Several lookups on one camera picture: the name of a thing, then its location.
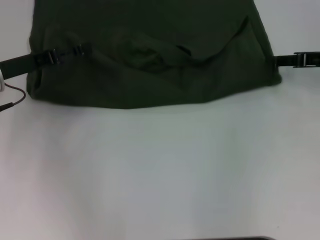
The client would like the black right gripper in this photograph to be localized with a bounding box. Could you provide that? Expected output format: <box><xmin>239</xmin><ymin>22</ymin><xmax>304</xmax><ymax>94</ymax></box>
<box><xmin>271</xmin><ymin>51</ymin><xmax>320</xmax><ymax>69</ymax></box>

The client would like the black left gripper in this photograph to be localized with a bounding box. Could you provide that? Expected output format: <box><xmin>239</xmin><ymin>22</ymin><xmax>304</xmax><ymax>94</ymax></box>
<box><xmin>0</xmin><ymin>43</ymin><xmax>93</xmax><ymax>81</ymax></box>

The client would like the dark rounded panel edge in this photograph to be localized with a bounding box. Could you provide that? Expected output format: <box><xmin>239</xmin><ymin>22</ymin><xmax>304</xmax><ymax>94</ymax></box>
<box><xmin>197</xmin><ymin>235</ymin><xmax>276</xmax><ymax>240</ymax></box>

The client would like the dark left arm cable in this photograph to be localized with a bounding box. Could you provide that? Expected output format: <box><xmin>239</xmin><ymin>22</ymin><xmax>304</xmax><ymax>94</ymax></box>
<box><xmin>0</xmin><ymin>83</ymin><xmax>27</xmax><ymax>112</ymax></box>

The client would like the dark green FREE t-shirt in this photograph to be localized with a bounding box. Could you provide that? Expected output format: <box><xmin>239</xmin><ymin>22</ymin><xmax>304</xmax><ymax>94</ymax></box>
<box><xmin>26</xmin><ymin>0</ymin><xmax>284</xmax><ymax>111</ymax></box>

